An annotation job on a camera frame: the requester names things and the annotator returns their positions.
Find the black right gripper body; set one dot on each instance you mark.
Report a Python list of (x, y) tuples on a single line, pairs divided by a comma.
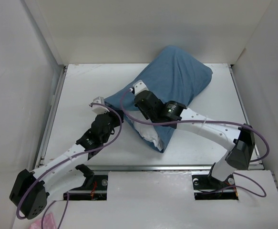
[(152, 118)]

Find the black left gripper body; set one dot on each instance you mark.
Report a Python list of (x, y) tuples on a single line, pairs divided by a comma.
[(115, 121)]

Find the white pillow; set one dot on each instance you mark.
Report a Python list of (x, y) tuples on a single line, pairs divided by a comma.
[(149, 134)]

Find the blue fabric pillowcase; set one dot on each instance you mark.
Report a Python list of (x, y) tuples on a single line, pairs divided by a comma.
[(173, 75)]

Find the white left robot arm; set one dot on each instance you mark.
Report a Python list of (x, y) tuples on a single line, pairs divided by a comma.
[(31, 189)]

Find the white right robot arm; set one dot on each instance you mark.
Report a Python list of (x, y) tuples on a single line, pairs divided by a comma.
[(239, 142)]

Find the pink plastic bag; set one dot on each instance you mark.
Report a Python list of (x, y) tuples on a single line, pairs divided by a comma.
[(48, 223)]

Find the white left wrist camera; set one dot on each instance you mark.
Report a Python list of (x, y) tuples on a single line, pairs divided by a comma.
[(98, 106)]

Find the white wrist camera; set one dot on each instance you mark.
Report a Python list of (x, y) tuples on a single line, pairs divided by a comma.
[(139, 86), (98, 106)]

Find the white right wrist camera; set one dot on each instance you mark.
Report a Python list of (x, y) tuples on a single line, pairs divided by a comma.
[(139, 86)]

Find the aluminium front rail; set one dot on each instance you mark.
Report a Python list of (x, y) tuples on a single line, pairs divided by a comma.
[(254, 166)]

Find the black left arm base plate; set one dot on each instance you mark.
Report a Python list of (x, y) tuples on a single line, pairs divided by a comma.
[(93, 188)]

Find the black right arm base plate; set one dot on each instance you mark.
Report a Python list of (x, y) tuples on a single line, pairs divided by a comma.
[(209, 188)]

